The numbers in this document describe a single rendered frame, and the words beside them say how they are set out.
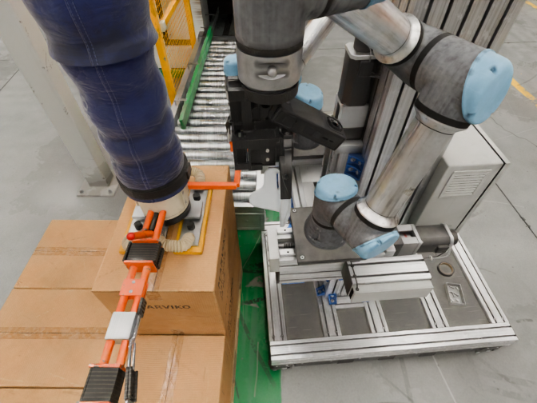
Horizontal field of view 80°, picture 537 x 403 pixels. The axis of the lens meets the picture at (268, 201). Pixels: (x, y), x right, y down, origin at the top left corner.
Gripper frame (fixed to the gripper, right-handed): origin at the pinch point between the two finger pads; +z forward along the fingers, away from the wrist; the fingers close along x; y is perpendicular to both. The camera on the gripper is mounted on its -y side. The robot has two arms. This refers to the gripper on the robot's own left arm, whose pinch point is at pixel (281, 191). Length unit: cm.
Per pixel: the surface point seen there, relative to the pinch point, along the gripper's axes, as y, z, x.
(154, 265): 35, 45, -14
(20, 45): 128, 38, -155
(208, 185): 20, 44, -45
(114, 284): 52, 58, -16
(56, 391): 82, 98, 5
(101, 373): 42, 42, 15
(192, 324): 31, 86, -12
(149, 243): 37, 43, -21
